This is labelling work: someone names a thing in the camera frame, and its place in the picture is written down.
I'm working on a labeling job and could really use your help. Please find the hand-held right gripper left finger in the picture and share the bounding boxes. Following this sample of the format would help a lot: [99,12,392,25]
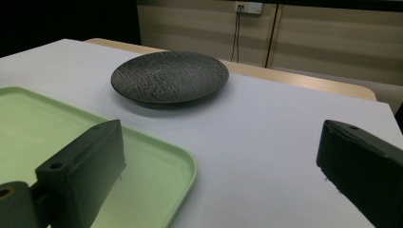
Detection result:
[34,119,127,228]

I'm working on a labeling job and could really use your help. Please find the light green plastic tray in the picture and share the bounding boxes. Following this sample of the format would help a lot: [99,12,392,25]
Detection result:
[0,86,198,228]

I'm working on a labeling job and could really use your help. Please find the dark textured round plate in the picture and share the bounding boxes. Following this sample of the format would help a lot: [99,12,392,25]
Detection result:
[110,50,230,105]

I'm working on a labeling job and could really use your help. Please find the white wall socket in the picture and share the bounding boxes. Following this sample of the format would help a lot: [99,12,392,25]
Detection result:
[234,1,263,15]

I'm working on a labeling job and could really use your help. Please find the black cable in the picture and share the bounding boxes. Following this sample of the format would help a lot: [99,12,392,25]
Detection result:
[236,5,244,64]
[230,5,240,63]

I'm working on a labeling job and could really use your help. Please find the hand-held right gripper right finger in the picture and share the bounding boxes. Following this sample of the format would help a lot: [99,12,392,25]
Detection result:
[316,119,403,228]

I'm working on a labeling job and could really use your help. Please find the white table cover sheet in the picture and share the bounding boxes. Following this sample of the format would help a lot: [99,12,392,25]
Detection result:
[0,38,403,228]

